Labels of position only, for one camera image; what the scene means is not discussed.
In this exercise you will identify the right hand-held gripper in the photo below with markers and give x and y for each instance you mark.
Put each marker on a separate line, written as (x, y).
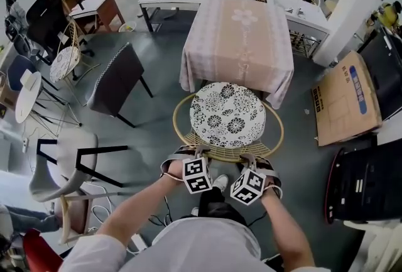
(248, 187)

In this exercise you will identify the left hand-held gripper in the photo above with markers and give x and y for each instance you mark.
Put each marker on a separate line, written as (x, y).
(196, 175)

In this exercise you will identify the rattan chair with floral cushion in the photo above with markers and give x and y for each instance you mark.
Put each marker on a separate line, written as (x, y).
(226, 151)

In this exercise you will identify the floral round seat cushion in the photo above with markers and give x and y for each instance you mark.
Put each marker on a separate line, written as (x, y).
(64, 63)
(226, 113)

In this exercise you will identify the person's right forearm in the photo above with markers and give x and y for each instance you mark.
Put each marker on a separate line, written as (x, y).
(285, 226)

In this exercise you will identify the person's left forearm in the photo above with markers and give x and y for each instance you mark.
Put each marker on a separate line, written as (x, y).
(138, 208)

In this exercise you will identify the dark grey upholstered chair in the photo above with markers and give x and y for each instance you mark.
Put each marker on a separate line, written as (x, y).
(116, 79)

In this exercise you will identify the table with pink tablecloth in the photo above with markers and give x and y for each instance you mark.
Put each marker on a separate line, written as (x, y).
(238, 44)

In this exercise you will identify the blue chair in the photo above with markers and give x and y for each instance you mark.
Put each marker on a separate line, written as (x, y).
(19, 69)

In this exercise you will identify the black office chair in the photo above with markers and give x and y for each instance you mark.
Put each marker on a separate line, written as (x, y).
(47, 22)

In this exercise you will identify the person's white shoe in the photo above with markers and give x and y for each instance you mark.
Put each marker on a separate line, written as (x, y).
(195, 211)
(220, 182)

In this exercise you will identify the person's black trousers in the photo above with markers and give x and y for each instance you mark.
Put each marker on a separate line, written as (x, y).
(216, 204)

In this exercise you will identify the person's white shirt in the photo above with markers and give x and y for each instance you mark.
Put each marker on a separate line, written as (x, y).
(204, 248)

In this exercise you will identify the table with pink cloth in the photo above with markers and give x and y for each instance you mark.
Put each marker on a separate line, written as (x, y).
(213, 54)

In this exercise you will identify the white power strip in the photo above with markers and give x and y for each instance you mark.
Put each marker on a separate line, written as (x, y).
(25, 145)
(139, 242)

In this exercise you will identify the large brown cardboard box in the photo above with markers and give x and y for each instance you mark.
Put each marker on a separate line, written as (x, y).
(345, 101)

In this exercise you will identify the black appliance with red trim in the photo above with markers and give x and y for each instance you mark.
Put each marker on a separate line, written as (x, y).
(367, 182)

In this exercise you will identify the light grey armchair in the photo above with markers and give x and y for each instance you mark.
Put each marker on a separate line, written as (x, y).
(59, 176)

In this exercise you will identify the white bucket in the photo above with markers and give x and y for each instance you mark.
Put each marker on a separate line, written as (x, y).
(127, 27)

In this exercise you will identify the white cabinet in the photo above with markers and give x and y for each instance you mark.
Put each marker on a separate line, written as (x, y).
(377, 248)

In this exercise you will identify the black cabinet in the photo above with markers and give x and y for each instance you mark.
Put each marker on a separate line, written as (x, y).
(386, 76)

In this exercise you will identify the brown desk with white top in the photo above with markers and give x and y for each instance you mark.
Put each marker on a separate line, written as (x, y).
(110, 13)

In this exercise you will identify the white round table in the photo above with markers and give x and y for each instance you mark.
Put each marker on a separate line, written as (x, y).
(26, 104)

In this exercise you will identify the small white box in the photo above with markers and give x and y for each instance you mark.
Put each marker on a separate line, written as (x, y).
(29, 80)

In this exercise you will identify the small cardboard box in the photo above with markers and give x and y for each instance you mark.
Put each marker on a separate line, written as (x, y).
(7, 95)

